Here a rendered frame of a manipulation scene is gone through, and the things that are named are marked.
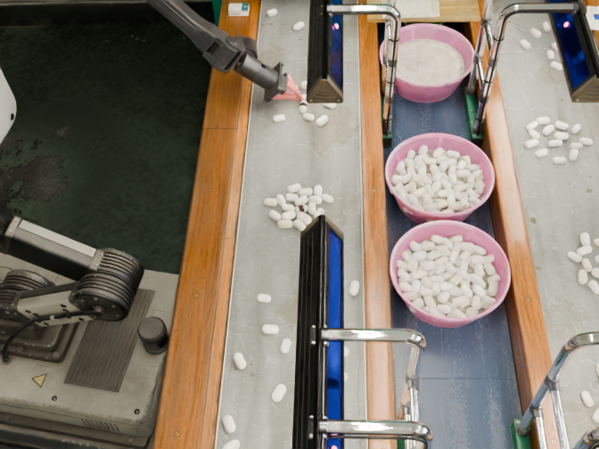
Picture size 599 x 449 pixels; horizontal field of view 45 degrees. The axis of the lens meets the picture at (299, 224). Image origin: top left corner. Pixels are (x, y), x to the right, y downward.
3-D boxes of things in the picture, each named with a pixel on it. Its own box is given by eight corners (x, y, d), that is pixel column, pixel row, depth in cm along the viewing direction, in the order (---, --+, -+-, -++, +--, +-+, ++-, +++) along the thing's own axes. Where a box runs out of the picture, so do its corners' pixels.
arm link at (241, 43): (208, 65, 186) (226, 41, 181) (208, 41, 194) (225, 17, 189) (246, 87, 191) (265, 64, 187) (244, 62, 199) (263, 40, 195)
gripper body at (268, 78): (285, 64, 195) (263, 50, 191) (283, 90, 189) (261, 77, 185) (271, 78, 199) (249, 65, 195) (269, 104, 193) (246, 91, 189)
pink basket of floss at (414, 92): (424, 125, 201) (429, 100, 193) (358, 77, 213) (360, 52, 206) (488, 80, 210) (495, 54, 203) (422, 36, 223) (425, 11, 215)
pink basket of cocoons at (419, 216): (409, 251, 176) (412, 228, 168) (366, 173, 191) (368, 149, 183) (507, 220, 180) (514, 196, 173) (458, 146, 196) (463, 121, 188)
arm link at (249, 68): (230, 73, 187) (243, 58, 184) (230, 58, 191) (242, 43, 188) (252, 86, 190) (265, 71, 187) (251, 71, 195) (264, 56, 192)
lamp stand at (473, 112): (470, 148, 195) (501, 11, 159) (462, 96, 207) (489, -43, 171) (541, 148, 194) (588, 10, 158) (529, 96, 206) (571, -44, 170)
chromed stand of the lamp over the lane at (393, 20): (321, 148, 197) (318, 12, 161) (322, 96, 209) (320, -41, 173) (391, 148, 196) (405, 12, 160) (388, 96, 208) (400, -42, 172)
